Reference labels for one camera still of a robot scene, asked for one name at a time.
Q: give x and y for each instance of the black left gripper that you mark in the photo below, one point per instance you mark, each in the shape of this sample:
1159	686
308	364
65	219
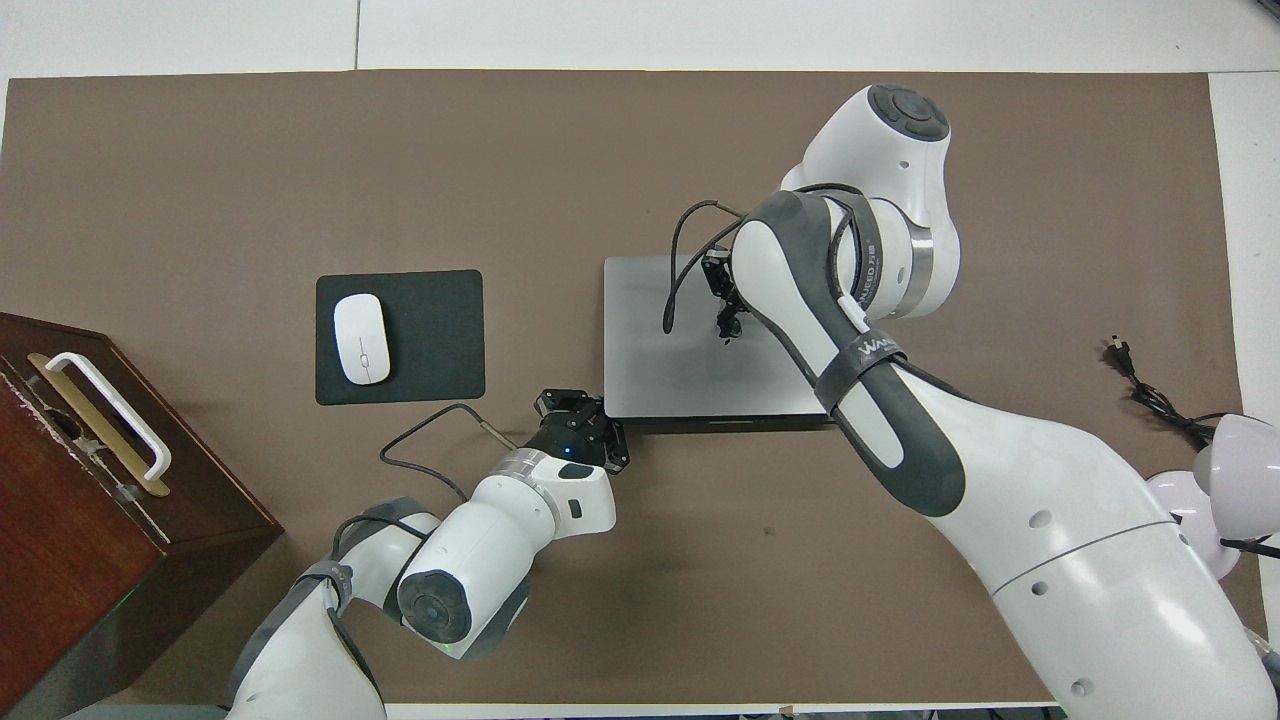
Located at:
575	435

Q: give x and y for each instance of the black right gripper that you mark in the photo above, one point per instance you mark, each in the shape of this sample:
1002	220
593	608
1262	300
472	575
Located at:
722	278

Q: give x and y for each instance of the silver grey laptop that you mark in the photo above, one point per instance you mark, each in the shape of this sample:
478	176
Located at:
660	370

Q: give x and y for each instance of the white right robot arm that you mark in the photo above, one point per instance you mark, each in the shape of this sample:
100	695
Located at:
1080	540

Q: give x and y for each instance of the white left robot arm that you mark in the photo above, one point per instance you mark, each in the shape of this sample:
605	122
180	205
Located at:
480	560

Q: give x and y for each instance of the black mouse pad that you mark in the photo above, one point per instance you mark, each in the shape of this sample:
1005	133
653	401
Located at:
430	340

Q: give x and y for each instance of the white computer mouse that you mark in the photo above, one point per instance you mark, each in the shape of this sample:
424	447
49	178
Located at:
361	340

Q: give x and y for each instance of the brown table mat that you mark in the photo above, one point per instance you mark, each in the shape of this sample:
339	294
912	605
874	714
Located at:
250	170

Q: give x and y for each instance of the white desk lamp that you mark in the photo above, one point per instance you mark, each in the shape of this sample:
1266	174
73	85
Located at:
1240	460

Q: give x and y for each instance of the dark brown wooden box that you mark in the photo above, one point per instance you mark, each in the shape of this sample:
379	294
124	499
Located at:
60	520

